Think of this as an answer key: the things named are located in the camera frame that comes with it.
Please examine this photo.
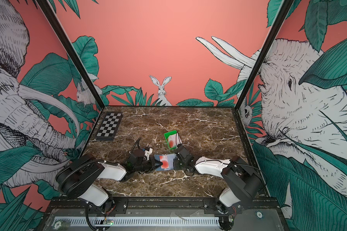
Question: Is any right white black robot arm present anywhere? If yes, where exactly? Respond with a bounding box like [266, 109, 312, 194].
[174, 144, 265, 214]

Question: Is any black white checkerboard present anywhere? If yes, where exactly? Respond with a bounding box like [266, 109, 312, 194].
[95, 112, 123, 141]

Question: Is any right black frame post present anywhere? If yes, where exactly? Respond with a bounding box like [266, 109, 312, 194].
[235, 0, 294, 110]

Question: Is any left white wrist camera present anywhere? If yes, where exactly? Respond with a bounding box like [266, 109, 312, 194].
[144, 147, 153, 159]

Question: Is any white slotted cable duct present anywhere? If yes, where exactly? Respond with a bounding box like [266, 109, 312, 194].
[51, 217, 219, 229]

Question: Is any white red credit card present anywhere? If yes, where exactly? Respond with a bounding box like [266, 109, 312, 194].
[160, 156, 170, 169]

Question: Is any stack of cards in tray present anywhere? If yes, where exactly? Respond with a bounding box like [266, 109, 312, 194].
[168, 133, 182, 149]

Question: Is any black frame post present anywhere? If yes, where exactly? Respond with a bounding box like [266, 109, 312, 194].
[36, 0, 105, 110]
[235, 0, 294, 110]

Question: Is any black front mounting rail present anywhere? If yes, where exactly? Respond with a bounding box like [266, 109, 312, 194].
[45, 196, 280, 215]

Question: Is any green card tray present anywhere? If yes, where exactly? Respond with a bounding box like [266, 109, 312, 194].
[164, 130, 182, 150]

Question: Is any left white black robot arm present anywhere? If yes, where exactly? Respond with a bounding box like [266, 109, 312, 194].
[56, 149, 163, 207]

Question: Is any blue card holder wallet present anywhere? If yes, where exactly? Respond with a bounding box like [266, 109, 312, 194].
[154, 154, 176, 171]

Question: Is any left black frame post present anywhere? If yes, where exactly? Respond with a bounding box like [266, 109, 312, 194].
[36, 0, 105, 110]

